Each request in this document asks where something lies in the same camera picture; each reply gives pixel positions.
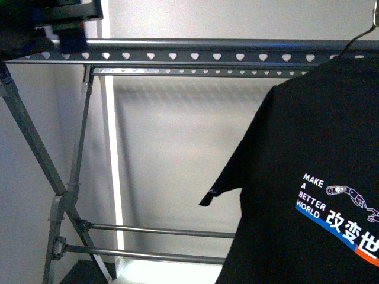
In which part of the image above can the metal wire hanger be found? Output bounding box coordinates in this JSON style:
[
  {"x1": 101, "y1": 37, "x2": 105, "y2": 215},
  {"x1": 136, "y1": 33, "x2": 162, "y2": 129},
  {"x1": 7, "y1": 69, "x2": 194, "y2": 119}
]
[{"x1": 337, "y1": 1, "x2": 378, "y2": 57}]

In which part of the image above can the black printed t-shirt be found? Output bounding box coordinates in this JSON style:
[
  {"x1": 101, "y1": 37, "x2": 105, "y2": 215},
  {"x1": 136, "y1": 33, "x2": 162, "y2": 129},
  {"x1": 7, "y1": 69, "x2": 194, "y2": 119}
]
[{"x1": 201, "y1": 57, "x2": 378, "y2": 283}]

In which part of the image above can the grey metal clothes rack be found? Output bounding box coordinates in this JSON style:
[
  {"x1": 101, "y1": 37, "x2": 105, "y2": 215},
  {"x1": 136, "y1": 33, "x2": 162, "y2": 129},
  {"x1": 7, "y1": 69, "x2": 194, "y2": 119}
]
[{"x1": 1, "y1": 39, "x2": 378, "y2": 283}]

